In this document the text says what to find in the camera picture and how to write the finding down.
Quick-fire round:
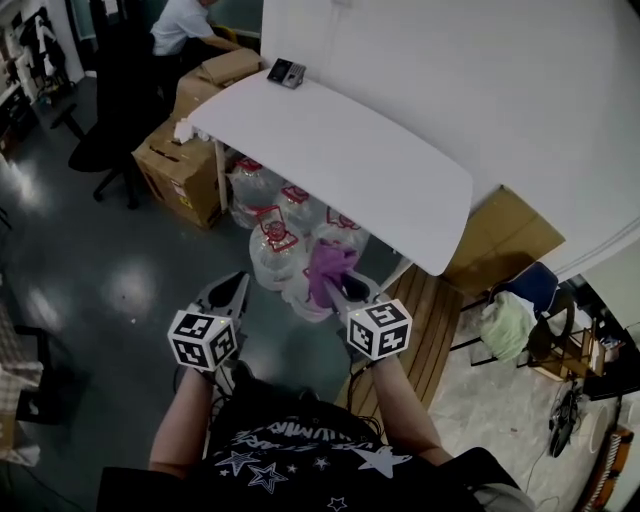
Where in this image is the purple cloth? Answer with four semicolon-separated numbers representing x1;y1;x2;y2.
302;237;361;307

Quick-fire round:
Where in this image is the wooden slat panel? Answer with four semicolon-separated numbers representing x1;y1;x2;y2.
334;264;464;416

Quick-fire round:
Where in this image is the blue chair with black frame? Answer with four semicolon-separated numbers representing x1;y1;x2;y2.
449;260;561;369

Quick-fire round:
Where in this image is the black office chair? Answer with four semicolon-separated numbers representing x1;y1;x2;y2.
49;29;174;210

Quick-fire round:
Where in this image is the black cable bundle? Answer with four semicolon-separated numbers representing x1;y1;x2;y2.
548;384;581;459

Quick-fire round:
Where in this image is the flat brown cardboard box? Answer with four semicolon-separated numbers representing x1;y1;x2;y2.
199;47;264;89

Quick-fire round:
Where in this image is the person's black star-print shirt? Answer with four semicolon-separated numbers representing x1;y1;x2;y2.
97;362;531;512

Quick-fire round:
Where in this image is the light green cloth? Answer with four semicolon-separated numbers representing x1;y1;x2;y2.
479;290;536;362

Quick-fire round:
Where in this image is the person's right forearm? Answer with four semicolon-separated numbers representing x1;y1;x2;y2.
369;357;456;464

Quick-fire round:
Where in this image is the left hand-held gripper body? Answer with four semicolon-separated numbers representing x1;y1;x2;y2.
167;272;246;372

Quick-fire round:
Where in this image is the black keypad device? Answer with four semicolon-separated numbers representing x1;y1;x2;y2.
266;57;307;90

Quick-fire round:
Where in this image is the clothes rack with garments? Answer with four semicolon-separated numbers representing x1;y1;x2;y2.
19;7;71;96

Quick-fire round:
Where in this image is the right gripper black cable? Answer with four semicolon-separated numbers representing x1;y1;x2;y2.
349;357;381;401

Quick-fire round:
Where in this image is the yellow bin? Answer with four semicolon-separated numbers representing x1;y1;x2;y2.
212;23;241;46

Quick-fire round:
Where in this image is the small wooden frame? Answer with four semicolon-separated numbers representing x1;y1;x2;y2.
529;314;609;384

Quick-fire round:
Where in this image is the white storage shelf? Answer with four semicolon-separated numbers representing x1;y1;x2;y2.
0;0;39;151

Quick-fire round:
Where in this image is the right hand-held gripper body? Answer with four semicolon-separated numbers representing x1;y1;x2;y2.
341;272;414;361

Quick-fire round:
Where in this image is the white ring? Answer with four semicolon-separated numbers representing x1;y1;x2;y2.
584;404;621;454

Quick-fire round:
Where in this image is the large taped cardboard box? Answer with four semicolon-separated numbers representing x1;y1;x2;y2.
131;117;224;230

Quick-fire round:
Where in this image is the checked fabric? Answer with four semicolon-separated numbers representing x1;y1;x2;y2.
0;299;44;466

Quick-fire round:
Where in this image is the pale table leg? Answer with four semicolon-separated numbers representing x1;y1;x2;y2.
213;139;231;214

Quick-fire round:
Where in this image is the person's left forearm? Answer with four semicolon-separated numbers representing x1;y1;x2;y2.
148;367;224;474

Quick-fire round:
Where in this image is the brown cardboard sheet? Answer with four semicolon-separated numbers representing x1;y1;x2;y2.
442;184;567;299

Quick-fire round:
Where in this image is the black low stool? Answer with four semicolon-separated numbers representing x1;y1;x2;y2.
12;324;91;426

